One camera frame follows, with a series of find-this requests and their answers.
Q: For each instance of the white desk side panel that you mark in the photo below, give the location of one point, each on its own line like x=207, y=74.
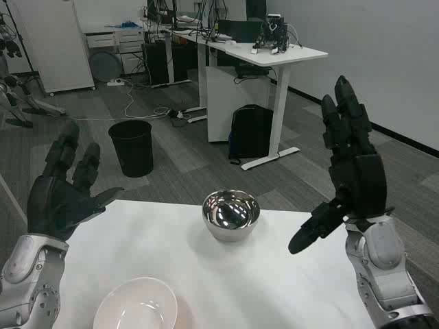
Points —
x=226, y=103

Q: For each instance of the black floor power adapter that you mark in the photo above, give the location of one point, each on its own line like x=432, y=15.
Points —
x=178, y=114

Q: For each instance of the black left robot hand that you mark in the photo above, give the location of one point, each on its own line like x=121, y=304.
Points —
x=55, y=202

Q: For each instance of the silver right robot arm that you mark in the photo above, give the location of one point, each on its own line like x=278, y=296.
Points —
x=387, y=267

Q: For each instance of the white plastic bowl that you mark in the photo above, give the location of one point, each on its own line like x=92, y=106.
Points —
x=137, y=306

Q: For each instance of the round grey disc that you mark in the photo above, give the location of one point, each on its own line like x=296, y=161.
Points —
x=105, y=66

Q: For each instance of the white power strip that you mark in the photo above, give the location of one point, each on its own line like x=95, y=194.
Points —
x=115, y=82

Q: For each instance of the black backpack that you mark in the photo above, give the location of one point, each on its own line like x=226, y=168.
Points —
x=252, y=133

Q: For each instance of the white standing desk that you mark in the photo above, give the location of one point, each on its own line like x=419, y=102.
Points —
x=274, y=55

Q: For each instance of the white drawer unit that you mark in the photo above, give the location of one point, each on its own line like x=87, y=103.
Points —
x=116, y=44

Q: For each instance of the shiny steel bowl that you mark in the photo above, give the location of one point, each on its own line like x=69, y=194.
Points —
x=230, y=212

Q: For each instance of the black laptop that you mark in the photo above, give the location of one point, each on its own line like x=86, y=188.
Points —
x=240, y=31

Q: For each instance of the black trash bin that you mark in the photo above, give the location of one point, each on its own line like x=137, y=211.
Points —
x=133, y=150

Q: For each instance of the black computer tower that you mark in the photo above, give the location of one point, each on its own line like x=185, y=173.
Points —
x=156, y=63

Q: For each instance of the small black desktop robot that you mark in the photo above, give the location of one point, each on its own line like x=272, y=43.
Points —
x=274, y=32

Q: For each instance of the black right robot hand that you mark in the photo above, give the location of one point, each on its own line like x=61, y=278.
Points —
x=365, y=185

